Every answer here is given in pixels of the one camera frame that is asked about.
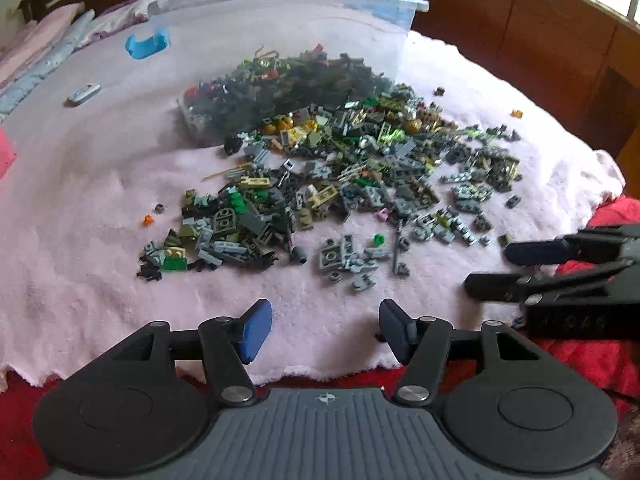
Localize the pink cardboard box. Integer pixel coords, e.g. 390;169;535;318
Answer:
0;127;18;181

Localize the wooden cabinet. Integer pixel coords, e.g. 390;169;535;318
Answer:
390;0;640;171

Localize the clear plastic storage bin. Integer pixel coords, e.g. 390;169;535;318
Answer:
147;0;430;148

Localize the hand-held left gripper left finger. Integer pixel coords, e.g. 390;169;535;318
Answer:
107;299;273;406

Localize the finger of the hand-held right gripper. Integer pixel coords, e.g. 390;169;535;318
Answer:
464;257;640;308
504;224;640;267

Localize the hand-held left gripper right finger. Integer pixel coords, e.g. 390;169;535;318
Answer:
378;299;543;406

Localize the pink quilt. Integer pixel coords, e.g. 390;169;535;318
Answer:
0;2;86;86

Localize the pile of toy bricks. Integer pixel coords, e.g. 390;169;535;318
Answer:
136;45;523;293

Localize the white fluffy blanket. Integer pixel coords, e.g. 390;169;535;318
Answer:
0;0;626;388

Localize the white purple-trimmed pillow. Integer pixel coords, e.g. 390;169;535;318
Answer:
75;0;168;51

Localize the small grey white device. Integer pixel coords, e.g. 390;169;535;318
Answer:
66;83;102;107

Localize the light blue quilt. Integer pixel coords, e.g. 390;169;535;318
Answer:
0;10;96;121

